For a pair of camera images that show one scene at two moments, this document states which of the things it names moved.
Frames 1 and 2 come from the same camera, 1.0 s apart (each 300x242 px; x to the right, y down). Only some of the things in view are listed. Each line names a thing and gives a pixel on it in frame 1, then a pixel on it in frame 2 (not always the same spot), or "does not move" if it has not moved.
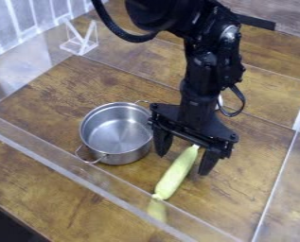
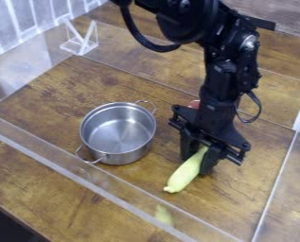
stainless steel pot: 115,132 does not move
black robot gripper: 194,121 to 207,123
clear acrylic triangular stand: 78,43 does not move
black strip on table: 256,22 does not move
